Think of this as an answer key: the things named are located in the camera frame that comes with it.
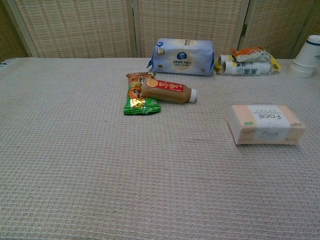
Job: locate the orange yellow snack package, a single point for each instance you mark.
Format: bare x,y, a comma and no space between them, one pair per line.
245,68

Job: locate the white plastic bottle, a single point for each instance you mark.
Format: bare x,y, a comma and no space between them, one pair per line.
306,60

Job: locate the white box with barcode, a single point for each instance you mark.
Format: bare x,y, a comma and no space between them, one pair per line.
265,125

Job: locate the brass screen hinge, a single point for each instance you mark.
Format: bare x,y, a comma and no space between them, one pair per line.
244,30

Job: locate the blue soft tissue pack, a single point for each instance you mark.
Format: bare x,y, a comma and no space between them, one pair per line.
182,57

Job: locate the beige woven tablecloth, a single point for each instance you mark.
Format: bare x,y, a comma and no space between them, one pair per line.
75,162

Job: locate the orange white snack packet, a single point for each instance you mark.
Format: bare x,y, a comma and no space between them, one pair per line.
250,55

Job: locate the brown milk tea bottle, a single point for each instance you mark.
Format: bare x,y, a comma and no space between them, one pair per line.
165,91

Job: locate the green orange snack packet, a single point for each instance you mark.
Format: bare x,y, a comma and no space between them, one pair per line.
135,105

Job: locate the woven folding screen panel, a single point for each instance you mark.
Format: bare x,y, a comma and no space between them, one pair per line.
187,20
275,25
75,25
315,20
10,37

